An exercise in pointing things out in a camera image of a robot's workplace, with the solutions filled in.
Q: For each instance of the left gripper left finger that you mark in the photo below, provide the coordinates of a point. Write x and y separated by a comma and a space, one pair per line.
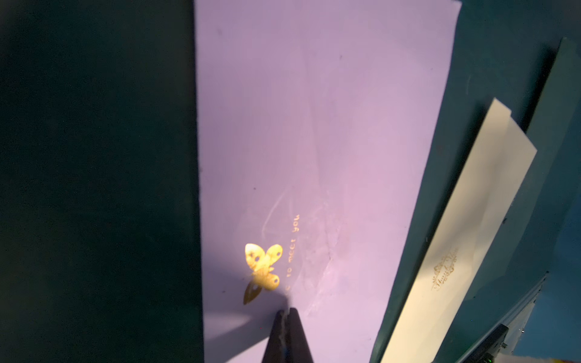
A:
276, 347

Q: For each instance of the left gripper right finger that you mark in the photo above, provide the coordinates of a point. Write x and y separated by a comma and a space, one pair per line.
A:
298, 350

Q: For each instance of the purple envelope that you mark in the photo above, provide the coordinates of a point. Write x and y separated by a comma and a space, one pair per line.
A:
315, 121

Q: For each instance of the dark green envelope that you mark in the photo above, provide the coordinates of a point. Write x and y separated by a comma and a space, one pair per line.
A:
519, 256

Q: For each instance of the cream yellow envelope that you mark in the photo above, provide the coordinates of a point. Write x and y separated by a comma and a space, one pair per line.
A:
489, 181

